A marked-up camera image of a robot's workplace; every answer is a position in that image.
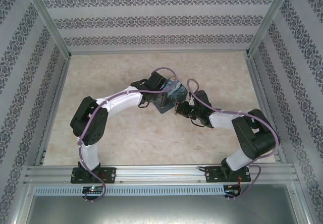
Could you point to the small brass padlock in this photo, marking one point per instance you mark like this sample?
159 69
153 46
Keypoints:
176 105

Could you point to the starry night painted tin box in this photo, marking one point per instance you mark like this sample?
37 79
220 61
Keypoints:
175 92

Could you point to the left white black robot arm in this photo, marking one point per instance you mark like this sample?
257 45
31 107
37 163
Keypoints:
121 100

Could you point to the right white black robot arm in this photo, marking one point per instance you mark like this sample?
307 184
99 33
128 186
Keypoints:
255 133

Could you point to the right controller circuit board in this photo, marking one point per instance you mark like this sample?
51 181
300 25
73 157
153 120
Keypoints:
232 190

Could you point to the controller circuit board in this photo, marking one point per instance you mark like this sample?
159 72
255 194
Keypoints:
232 190
94 189

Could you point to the grey metal shelf panel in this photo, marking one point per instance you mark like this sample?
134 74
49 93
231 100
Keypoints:
161 209

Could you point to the left controller circuit board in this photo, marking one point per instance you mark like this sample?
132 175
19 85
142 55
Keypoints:
94 189

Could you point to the aluminium side floor rail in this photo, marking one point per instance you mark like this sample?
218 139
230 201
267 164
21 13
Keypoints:
53 113
266 108

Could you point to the aluminium mounting rail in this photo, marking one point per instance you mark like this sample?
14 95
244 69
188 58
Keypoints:
161 173

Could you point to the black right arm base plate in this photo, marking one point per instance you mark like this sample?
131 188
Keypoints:
212 174

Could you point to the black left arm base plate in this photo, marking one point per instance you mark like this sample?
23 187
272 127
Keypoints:
108 174

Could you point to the aluminium frame post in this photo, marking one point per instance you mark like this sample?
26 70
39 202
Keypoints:
48 19
271 19

